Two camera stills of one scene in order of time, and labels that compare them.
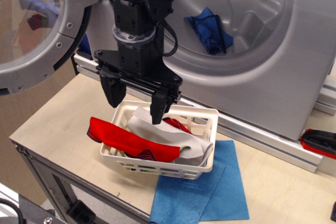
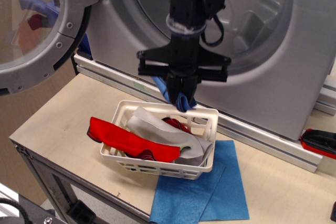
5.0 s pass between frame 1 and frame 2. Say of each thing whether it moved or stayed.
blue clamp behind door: stayed
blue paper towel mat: stayed
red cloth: stayed
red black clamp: stayed
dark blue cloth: moved
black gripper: moved
